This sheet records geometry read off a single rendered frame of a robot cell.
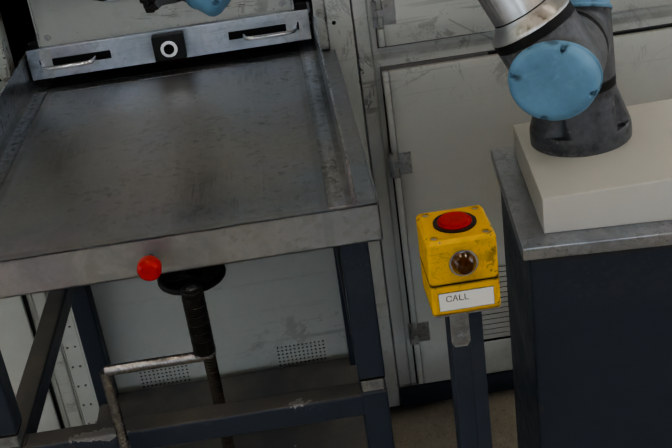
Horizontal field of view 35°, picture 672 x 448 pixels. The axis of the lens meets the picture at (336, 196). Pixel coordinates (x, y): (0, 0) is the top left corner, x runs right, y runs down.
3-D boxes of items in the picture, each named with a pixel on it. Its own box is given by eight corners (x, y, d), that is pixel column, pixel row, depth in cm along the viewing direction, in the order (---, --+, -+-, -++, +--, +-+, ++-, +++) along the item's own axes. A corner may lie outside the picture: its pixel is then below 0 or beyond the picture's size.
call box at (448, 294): (502, 310, 122) (496, 232, 117) (433, 320, 122) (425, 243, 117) (487, 275, 129) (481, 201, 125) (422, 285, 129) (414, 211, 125)
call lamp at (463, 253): (481, 279, 118) (479, 252, 117) (451, 283, 118) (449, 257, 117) (479, 273, 120) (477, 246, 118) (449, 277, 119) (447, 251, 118)
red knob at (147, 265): (163, 282, 138) (158, 260, 136) (138, 286, 137) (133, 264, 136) (165, 265, 142) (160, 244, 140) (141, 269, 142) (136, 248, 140)
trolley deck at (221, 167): (383, 239, 143) (378, 200, 140) (-75, 310, 141) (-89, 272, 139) (339, 78, 204) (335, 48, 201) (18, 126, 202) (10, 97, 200)
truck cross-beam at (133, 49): (311, 39, 204) (307, 9, 201) (32, 81, 202) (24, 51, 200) (310, 31, 208) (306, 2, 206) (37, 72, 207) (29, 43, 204)
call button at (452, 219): (476, 235, 120) (475, 223, 119) (441, 241, 120) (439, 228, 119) (469, 220, 123) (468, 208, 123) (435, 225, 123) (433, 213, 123)
